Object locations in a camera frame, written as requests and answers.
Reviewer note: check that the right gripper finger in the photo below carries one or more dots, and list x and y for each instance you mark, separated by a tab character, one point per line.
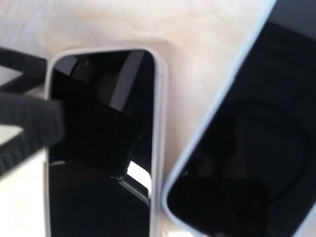
41	121

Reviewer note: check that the clear phone case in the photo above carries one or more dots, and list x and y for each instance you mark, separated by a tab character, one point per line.
159	50

